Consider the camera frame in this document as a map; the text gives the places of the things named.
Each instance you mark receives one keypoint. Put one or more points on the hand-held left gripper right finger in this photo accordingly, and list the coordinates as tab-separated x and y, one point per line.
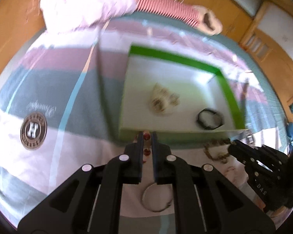
155	156

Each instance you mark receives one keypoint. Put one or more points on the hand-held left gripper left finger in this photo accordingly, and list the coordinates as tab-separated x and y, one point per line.
139	156

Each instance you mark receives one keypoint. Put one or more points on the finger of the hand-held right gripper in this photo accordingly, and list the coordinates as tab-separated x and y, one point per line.
244	151

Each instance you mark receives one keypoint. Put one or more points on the green cardboard box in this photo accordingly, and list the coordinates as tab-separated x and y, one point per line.
175	85

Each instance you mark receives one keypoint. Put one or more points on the silver bangle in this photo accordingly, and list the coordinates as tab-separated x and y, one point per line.
145	201

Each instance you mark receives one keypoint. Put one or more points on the blue object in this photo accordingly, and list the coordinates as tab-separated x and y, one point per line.
292	130

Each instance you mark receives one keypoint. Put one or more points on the printed bed sheet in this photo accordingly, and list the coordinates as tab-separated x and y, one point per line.
63	82

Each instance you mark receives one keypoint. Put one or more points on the wooden cabinet doors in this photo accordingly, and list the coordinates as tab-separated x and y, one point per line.
266	29

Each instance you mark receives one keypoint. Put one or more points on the striped plush toy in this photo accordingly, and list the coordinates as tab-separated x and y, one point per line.
166	7

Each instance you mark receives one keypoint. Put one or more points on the pink quilt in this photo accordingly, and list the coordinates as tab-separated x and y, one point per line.
88	2

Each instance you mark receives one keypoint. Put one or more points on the wooden wardrobe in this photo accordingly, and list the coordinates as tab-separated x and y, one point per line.
17	14

